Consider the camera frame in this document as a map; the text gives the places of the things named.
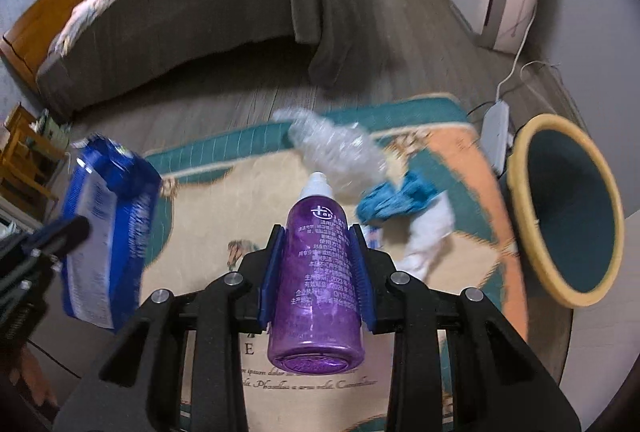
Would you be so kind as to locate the wooden headboard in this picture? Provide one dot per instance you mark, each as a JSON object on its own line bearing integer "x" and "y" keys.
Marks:
{"x": 50, "y": 16}

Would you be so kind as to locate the clear plastic bag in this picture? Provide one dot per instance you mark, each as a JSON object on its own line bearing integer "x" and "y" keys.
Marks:
{"x": 340, "y": 146}

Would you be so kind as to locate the white power strip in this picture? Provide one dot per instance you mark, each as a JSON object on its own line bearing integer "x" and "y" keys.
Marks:
{"x": 495, "y": 131}

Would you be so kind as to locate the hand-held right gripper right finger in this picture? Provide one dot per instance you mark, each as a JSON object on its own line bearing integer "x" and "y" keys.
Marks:
{"x": 364, "y": 287}

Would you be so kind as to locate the teal orange printed mat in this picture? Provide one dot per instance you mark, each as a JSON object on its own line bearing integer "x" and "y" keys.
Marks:
{"x": 210, "y": 222}

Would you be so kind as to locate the wooden nightstand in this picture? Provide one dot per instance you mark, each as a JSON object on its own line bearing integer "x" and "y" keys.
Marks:
{"x": 20, "y": 161}

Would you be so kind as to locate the purple bottle white cap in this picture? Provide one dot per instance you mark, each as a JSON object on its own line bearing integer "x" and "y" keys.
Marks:
{"x": 320, "y": 262}

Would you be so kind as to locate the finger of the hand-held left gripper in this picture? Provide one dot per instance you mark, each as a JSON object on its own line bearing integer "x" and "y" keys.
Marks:
{"x": 65, "y": 234}

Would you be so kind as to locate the white tissue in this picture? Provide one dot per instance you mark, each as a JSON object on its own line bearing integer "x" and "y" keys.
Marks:
{"x": 430, "y": 232}

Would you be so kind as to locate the blue face mask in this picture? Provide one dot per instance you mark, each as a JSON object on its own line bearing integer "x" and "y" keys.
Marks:
{"x": 395, "y": 202}

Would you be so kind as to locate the blue white packet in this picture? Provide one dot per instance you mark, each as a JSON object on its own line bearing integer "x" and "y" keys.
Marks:
{"x": 110, "y": 222}

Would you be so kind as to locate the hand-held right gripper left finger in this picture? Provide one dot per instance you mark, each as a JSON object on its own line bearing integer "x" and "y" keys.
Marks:
{"x": 270, "y": 282}

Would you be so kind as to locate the bed with grey cover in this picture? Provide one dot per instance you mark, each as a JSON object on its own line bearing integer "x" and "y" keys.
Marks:
{"x": 200, "y": 11}

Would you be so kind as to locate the teal waste bin yellow rim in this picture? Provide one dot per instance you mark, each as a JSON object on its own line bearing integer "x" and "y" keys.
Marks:
{"x": 575, "y": 212}

